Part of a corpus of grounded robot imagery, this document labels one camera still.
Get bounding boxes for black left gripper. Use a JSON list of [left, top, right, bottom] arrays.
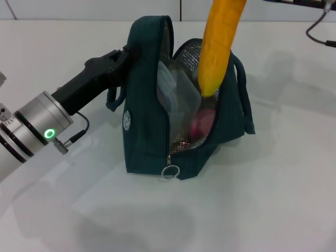
[[51, 46, 139, 116]]

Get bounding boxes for dark blue fabric lunch bag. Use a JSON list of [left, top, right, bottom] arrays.
[[105, 15, 256, 182]]

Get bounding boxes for clear blue-rimmed food container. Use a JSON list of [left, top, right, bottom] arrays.
[[156, 60, 203, 122]]

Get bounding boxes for yellow banana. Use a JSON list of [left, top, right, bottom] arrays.
[[197, 0, 248, 98]]

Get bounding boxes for pink peach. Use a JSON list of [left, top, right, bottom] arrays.
[[190, 109, 218, 140]]

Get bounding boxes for metal zipper pull ring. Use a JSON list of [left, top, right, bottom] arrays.
[[160, 154, 181, 182]]

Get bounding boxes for white tablecloth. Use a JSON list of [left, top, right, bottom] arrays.
[[0, 19, 336, 252]]

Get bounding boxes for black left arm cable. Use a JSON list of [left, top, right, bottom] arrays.
[[53, 111, 90, 156]]

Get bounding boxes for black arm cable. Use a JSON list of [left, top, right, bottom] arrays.
[[53, 111, 90, 156], [305, 0, 336, 48]]

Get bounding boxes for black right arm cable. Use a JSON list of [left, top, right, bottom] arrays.
[[305, 0, 336, 48]]

